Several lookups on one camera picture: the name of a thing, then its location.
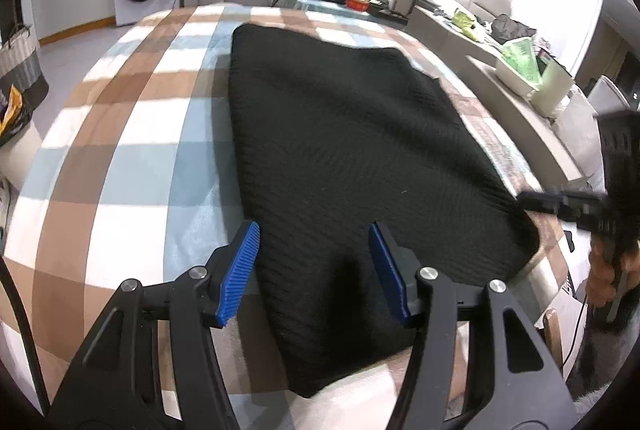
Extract red bowl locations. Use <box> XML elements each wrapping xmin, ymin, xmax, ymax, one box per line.
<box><xmin>345</xmin><ymin>0</ymin><xmax>370</xmax><ymax>12</ymax></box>

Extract plaid bed sheet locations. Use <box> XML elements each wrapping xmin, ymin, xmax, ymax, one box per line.
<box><xmin>4</xmin><ymin>5</ymin><xmax>567</xmax><ymax>429</ymax></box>

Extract black knit sweater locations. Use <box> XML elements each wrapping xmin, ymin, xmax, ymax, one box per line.
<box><xmin>229</xmin><ymin>23</ymin><xmax>540</xmax><ymax>398</ymax></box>

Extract person's right hand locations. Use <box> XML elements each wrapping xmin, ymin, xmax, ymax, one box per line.
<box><xmin>586</xmin><ymin>234</ymin><xmax>639</xmax><ymax>308</ymax></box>

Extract green tissue pack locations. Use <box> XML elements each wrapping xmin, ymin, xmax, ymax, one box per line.
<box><xmin>501</xmin><ymin>37</ymin><xmax>542</xmax><ymax>89</ymax></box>

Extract grey bedside cabinet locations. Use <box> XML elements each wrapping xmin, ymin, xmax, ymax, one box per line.
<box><xmin>406</xmin><ymin>7</ymin><xmax>605</xmax><ymax>192</ymax></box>

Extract woven laundry basket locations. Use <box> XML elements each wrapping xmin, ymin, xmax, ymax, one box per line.
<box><xmin>1</xmin><ymin>24</ymin><xmax>49</xmax><ymax>111</ymax></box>

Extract white trash bin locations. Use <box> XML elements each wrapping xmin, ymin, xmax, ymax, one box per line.
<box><xmin>0</xmin><ymin>85</ymin><xmax>42</xmax><ymax>191</ymax></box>

